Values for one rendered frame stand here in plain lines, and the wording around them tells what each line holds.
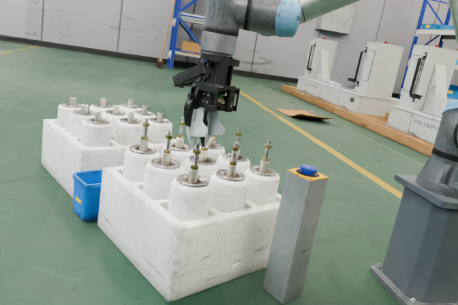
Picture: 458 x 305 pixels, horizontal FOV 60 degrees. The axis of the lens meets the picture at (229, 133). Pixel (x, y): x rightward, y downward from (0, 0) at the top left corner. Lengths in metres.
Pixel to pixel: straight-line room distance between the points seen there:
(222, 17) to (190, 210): 0.42
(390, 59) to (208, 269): 3.60
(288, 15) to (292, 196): 0.40
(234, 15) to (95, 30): 6.41
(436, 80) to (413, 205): 2.59
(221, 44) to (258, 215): 0.44
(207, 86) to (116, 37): 6.36
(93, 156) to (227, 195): 0.52
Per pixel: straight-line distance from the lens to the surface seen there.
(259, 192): 1.05
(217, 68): 0.84
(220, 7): 0.83
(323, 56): 5.47
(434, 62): 3.70
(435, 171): 1.11
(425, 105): 3.69
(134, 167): 1.09
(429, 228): 1.11
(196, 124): 0.87
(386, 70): 4.31
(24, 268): 1.07
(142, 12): 7.16
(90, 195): 1.22
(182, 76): 0.91
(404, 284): 1.18
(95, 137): 1.35
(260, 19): 0.83
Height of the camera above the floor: 0.58
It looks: 13 degrees down
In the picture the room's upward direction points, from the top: 9 degrees clockwise
